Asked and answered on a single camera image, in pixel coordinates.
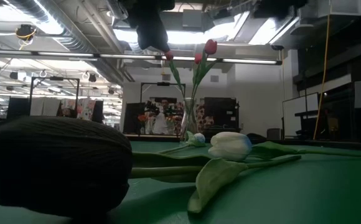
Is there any small gray box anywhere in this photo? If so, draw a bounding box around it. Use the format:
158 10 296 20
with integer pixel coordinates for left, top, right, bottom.
266 128 283 140

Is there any black artificial tulip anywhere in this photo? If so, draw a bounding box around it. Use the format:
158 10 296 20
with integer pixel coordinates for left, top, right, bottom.
0 115 302 218

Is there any black table frame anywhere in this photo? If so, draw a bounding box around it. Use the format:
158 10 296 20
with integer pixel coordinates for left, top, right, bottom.
123 133 361 149

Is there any green table mat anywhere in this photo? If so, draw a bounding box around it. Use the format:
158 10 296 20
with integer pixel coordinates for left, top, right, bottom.
0 141 361 224

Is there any black ceiling cable reel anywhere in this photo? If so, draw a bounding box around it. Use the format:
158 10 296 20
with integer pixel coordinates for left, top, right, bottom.
14 24 37 41

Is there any clear glass vase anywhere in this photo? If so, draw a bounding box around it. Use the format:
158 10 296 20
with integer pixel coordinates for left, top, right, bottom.
180 98 199 141

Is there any white artificial tulip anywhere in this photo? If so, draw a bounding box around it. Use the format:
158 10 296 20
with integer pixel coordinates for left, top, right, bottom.
207 131 361 162
157 130 207 155

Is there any black monitor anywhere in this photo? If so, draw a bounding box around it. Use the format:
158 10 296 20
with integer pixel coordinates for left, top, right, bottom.
204 96 240 129

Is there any black rig frame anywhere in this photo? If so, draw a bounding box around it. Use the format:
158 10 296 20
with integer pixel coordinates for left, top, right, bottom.
139 82 187 105
29 76 81 121

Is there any floral curtain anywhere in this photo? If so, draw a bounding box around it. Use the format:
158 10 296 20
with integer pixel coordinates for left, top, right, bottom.
60 98 96 121

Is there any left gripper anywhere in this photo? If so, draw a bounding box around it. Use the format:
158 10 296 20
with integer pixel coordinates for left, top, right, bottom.
118 0 177 53

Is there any silver ventilation duct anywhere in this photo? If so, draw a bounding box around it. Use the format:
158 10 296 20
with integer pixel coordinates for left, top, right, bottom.
9 0 134 83

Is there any red artificial tulip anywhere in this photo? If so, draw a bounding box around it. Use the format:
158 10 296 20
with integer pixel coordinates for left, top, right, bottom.
189 39 219 103
164 50 188 100
190 52 204 100

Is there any whiteboard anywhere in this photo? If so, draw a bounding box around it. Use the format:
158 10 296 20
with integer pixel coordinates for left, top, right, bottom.
282 92 321 138

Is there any person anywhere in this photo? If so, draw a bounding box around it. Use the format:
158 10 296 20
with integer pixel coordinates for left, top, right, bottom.
158 97 172 114

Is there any yellow hanging cable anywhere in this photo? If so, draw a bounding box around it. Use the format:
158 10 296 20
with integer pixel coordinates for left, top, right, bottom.
312 0 332 141

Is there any long LED light bar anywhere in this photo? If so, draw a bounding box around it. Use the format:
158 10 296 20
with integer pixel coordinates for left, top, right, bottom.
0 49 283 66

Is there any black panel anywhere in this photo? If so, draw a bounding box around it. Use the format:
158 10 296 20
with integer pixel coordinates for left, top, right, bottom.
6 96 31 119
123 102 146 134

